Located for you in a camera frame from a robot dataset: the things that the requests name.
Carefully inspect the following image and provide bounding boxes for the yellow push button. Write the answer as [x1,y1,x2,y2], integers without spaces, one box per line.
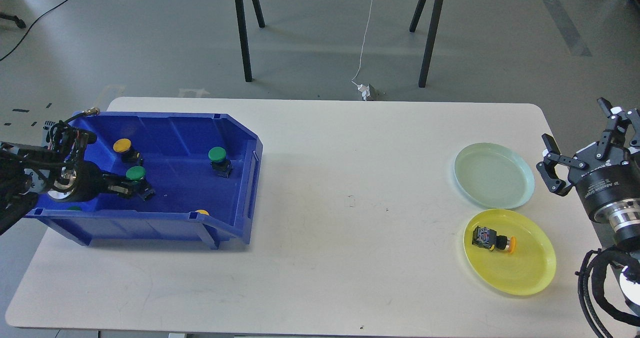
[112,138,144,166]
[471,226,517,254]

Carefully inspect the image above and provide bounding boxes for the black tripod legs right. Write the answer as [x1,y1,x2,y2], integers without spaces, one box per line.
[409,0,444,88]

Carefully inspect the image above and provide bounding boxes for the yellow plate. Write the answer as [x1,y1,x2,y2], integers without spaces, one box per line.
[462,209,557,296]

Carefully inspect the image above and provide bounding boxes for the pale green plate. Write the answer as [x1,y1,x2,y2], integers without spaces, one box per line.
[453,142,535,209]

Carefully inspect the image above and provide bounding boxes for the blue plastic bin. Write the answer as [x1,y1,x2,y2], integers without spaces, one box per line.
[26,111,263,249]

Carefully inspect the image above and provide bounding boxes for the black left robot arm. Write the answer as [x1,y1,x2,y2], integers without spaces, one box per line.
[0,123,155,233]

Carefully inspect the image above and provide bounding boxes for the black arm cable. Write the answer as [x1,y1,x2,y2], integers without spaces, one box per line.
[577,248,640,338]
[0,108,101,169]

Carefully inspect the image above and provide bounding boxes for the black tripod legs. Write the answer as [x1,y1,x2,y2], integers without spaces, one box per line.
[232,0,266,82]
[409,0,444,88]

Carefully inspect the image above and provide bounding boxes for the black floor cable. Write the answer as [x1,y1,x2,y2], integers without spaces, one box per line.
[0,0,201,63]

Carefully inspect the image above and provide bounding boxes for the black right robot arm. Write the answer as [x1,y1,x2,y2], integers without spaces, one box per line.
[536,97,640,338]

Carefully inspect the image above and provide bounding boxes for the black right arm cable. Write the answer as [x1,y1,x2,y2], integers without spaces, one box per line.
[577,248,640,338]

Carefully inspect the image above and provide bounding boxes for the white cable on floor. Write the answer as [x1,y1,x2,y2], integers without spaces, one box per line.
[352,0,380,86]

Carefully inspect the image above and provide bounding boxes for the white power adapter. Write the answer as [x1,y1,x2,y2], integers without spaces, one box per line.
[356,84,378,101]

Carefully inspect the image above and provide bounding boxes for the black tripod legs left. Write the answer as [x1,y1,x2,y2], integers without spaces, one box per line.
[232,0,266,82]

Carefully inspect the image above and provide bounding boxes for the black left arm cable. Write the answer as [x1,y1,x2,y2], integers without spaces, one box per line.
[0,108,101,169]

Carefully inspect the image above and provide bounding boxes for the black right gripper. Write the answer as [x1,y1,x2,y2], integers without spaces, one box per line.
[536,97,640,224]

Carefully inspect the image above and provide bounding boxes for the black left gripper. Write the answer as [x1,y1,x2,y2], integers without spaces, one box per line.
[46,161,147,202]

